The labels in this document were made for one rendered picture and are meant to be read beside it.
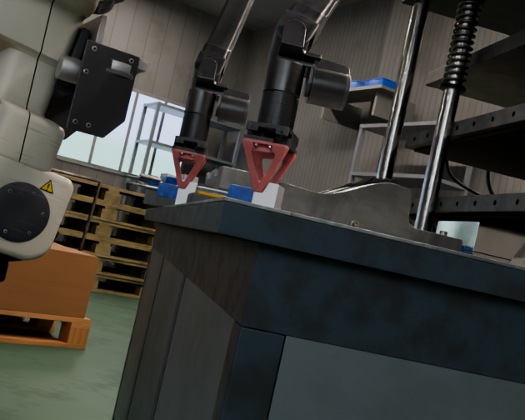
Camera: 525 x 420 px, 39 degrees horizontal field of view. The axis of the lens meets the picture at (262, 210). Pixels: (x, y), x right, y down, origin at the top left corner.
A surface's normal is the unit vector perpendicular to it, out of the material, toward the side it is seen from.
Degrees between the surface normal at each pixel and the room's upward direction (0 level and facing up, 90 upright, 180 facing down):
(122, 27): 90
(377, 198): 90
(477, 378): 90
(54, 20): 90
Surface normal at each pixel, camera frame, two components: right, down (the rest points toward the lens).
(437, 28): -0.84, -0.22
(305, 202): 0.19, 0.00
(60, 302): 0.65, 0.11
